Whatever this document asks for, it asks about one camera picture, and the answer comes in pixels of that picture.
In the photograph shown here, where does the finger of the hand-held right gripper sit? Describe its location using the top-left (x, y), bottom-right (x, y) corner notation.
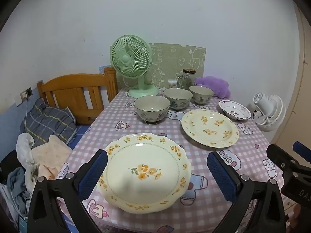
top-left (266, 144), bottom-right (303, 175)
top-left (293, 141), bottom-right (311, 163)

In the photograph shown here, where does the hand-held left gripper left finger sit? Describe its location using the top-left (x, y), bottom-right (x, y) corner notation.
top-left (27, 149), bottom-right (108, 233)

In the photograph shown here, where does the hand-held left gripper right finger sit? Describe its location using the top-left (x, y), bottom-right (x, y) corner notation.
top-left (207, 151), bottom-right (287, 233)

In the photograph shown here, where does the round yellow floral plate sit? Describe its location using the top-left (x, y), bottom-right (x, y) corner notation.
top-left (181, 109), bottom-right (240, 148)

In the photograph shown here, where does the scalloped yellow floral plate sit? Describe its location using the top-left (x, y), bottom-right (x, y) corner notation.
top-left (97, 133), bottom-right (192, 214)

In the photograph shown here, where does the white red-rimmed plate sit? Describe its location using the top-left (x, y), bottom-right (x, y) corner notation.
top-left (218, 99), bottom-right (251, 120)

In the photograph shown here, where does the green-grey leaf-print bowl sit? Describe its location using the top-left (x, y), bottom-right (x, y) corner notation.
top-left (189, 85), bottom-right (214, 105)
top-left (134, 95), bottom-right (171, 125)

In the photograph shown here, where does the white blue-print bowl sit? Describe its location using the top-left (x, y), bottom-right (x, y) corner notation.
top-left (163, 88), bottom-right (193, 110)

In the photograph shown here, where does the blue bed sheet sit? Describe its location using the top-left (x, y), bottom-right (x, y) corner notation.
top-left (69, 125), bottom-right (91, 150)

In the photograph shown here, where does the white clip fan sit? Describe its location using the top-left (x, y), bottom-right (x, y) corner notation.
top-left (251, 92), bottom-right (286, 133)

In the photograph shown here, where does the grey plaid pillow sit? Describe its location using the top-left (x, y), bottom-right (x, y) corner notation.
top-left (20, 98), bottom-right (78, 148)

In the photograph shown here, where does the white plastic bag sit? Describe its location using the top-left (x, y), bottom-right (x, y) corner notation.
top-left (16, 133), bottom-right (36, 170)

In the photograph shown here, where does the pink checked tablecloth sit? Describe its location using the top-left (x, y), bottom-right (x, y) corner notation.
top-left (57, 87), bottom-right (287, 233)

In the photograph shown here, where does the blue-grey garment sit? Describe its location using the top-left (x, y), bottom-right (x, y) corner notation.
top-left (7, 167), bottom-right (32, 214)

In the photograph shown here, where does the wooden bed headboard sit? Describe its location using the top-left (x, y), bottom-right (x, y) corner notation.
top-left (36, 67), bottom-right (119, 125)

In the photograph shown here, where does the purple plush cushion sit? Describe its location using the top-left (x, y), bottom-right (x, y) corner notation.
top-left (196, 76), bottom-right (231, 99)

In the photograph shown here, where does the glass jar with dark lid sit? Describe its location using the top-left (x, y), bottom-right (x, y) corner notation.
top-left (177, 69), bottom-right (197, 89)

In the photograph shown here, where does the green desk fan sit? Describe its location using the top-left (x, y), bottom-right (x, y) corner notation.
top-left (110, 35), bottom-right (159, 98)

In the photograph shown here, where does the green printed board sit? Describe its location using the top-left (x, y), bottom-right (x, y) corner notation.
top-left (116, 43), bottom-right (207, 89)

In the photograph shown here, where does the white charging cable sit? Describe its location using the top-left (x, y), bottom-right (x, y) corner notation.
top-left (23, 97), bottom-right (28, 128)

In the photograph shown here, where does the wall socket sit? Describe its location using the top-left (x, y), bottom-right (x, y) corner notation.
top-left (21, 87), bottom-right (33, 102)

